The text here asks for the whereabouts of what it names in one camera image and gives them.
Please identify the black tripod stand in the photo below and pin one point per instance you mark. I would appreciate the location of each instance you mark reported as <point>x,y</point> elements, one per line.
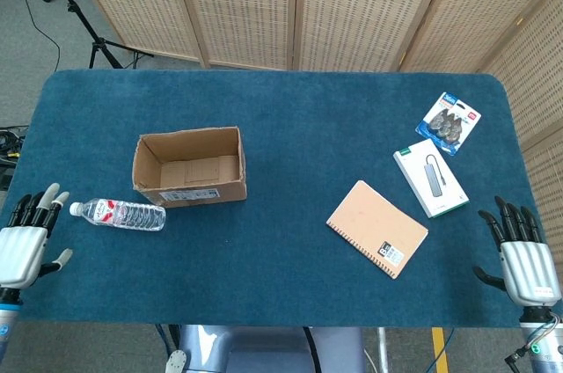
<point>83,16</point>

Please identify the yellow floor tape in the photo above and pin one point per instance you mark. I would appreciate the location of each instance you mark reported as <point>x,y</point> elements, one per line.
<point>439,348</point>

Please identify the woven bamboo folding screen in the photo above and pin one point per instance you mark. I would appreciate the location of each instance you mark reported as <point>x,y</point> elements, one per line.
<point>334,8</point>

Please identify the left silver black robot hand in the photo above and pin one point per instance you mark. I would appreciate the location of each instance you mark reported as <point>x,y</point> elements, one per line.
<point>19,250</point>

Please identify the brown cardboard box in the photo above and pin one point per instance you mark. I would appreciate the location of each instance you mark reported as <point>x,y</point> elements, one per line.
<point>191,168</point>

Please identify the blue table mat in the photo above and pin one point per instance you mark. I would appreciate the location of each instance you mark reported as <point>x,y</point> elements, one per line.
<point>272,197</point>

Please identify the clear plastic water bottle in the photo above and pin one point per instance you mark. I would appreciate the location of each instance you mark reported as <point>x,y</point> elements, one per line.
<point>121,214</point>

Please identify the grey blue robot torso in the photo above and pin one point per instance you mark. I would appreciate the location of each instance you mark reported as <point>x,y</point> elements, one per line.
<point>264,348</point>

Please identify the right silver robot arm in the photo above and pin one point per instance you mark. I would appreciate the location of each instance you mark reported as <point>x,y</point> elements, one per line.
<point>542,342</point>

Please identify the blue blister pack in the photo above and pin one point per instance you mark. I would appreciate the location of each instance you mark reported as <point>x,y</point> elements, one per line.
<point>448,123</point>

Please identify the tan spiral notebook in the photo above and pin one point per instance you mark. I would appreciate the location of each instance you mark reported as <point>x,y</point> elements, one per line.
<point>377,229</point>

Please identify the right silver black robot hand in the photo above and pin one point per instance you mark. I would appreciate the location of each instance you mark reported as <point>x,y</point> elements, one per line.
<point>525,267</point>

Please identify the white USB hub box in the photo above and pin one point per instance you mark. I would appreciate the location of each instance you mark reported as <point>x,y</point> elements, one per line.
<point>430,178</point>

